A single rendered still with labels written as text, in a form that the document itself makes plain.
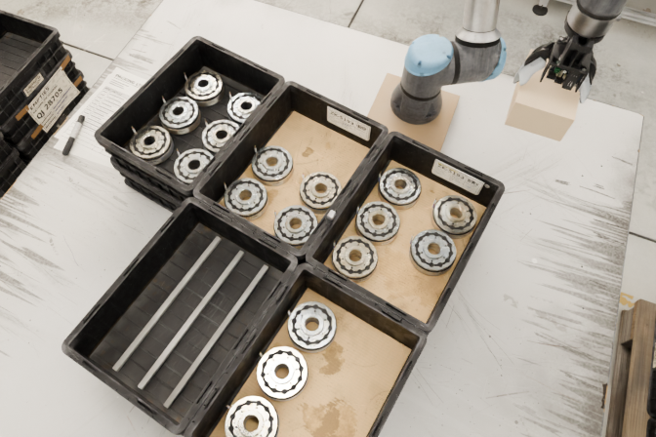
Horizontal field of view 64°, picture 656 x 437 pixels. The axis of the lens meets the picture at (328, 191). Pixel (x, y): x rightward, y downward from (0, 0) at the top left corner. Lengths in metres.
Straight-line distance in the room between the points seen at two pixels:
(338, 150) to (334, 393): 0.59
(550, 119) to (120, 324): 1.00
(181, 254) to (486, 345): 0.75
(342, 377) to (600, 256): 0.76
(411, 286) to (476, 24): 0.68
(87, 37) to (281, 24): 1.43
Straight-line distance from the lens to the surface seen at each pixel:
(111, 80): 1.80
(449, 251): 1.23
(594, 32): 1.05
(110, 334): 1.25
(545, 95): 1.19
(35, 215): 1.61
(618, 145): 1.76
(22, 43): 2.38
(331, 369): 1.15
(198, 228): 1.29
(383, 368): 1.16
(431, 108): 1.55
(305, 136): 1.39
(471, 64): 1.48
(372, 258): 1.20
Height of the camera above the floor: 1.96
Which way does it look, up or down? 60 degrees down
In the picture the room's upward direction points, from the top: 1 degrees clockwise
